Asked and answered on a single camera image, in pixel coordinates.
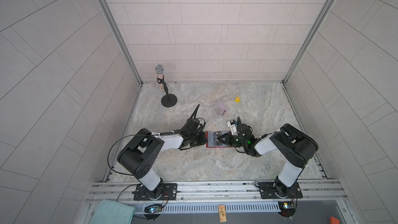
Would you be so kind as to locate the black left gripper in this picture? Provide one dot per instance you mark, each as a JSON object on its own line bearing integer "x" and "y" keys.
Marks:
{"x": 202, "y": 136}

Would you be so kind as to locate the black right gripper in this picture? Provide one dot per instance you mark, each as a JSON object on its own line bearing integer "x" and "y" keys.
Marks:
{"x": 227, "y": 138}

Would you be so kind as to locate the red leather card holder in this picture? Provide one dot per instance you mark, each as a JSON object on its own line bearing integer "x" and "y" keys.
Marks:
{"x": 213, "y": 142}

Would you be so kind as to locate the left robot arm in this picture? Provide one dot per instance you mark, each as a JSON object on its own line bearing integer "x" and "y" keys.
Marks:
{"x": 139, "y": 155}

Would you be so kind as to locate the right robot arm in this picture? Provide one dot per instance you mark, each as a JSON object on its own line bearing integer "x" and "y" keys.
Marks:
{"x": 294, "y": 145}

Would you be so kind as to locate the microphone on black stand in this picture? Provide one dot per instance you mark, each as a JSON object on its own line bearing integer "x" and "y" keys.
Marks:
{"x": 168, "y": 100}

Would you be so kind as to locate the small wooden block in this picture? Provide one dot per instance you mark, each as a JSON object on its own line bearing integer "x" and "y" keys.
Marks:
{"x": 222, "y": 213}

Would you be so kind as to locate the left green circuit board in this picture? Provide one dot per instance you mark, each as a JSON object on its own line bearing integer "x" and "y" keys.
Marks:
{"x": 153, "y": 211}

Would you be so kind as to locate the right circuit board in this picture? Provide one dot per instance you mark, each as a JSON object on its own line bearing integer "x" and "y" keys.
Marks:
{"x": 287, "y": 209}

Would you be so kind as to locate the teal cloth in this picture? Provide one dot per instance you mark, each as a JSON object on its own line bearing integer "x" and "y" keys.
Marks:
{"x": 112, "y": 212}

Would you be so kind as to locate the orange object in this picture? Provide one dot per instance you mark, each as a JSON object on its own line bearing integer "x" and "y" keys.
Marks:
{"x": 334, "y": 220}

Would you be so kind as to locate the aluminium corner profile left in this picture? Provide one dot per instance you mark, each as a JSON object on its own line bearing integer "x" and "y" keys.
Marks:
{"x": 118, "y": 37}

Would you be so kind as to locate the aluminium corner profile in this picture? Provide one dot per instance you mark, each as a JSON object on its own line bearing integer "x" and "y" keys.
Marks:
{"x": 118, "y": 37}
{"x": 327, "y": 6}

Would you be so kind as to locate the aluminium corner profile right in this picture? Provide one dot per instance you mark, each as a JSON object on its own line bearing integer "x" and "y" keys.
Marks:
{"x": 327, "y": 6}

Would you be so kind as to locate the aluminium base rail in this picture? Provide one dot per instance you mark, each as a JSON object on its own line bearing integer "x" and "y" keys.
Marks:
{"x": 206, "y": 196}

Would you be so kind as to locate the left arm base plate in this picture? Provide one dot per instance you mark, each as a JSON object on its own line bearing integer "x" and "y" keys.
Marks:
{"x": 165, "y": 191}

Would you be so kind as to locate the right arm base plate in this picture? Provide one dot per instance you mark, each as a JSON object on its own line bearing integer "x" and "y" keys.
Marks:
{"x": 277, "y": 190}

